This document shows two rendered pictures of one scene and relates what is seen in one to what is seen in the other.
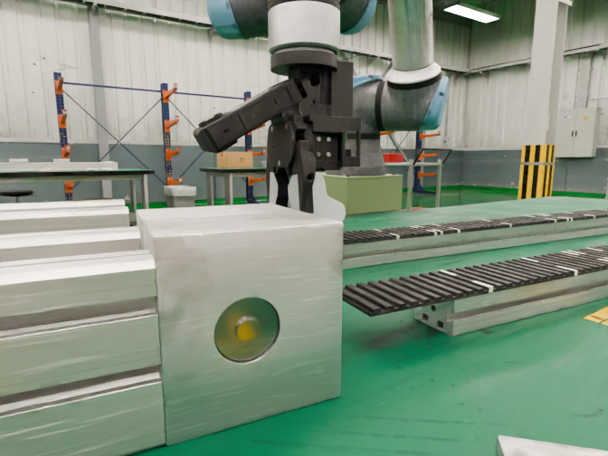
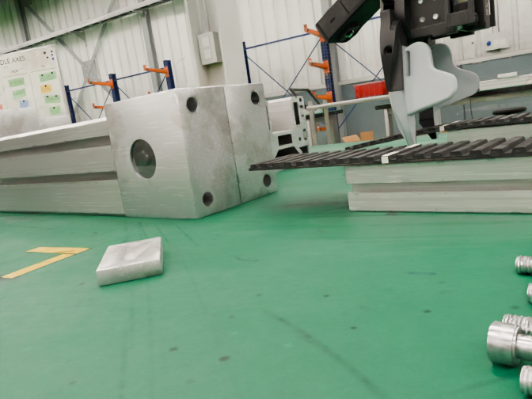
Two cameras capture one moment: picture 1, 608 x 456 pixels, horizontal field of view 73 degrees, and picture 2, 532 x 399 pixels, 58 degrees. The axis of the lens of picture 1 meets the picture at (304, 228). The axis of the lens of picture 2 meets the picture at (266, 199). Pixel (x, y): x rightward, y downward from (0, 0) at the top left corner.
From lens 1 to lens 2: 0.38 m
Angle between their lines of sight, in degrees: 65
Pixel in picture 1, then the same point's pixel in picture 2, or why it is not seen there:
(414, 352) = (292, 213)
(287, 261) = (150, 116)
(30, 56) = not seen: outside the picture
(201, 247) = (117, 109)
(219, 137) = (327, 28)
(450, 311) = (356, 184)
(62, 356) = (90, 160)
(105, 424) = (105, 195)
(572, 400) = (264, 252)
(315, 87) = not seen: outside the picture
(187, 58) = not seen: outside the picture
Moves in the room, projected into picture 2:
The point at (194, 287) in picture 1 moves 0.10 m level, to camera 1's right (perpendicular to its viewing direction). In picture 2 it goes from (119, 131) to (143, 126)
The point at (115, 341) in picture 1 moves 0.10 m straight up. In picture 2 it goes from (101, 156) to (77, 35)
